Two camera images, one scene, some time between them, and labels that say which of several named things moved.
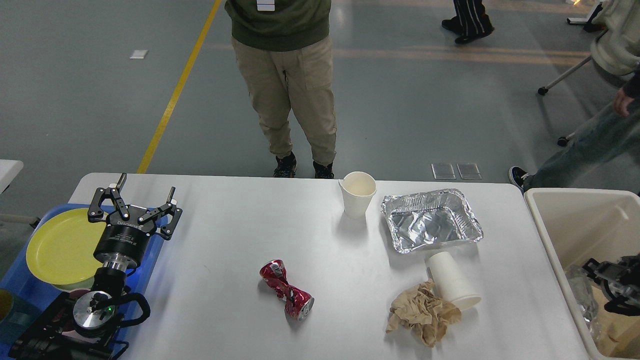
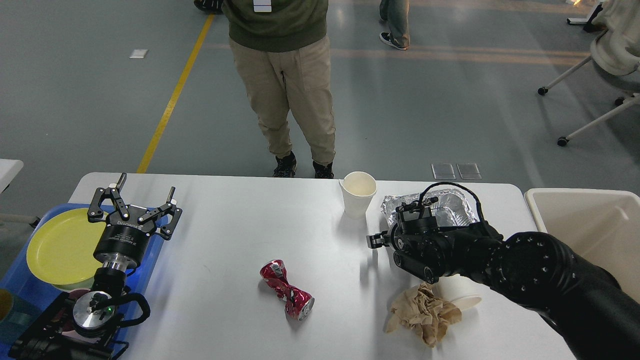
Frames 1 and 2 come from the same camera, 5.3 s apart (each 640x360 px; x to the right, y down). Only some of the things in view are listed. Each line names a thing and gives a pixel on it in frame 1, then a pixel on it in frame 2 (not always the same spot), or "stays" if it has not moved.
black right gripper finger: (618, 304) to (376, 240)
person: (612, 136) to (396, 13)
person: (470, 21) to (212, 6)
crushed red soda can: (298, 302) stays
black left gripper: (123, 244) stays
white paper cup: (357, 189) stays
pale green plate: (87, 284) stays
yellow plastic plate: (61, 249) stays
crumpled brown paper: (421, 309) stays
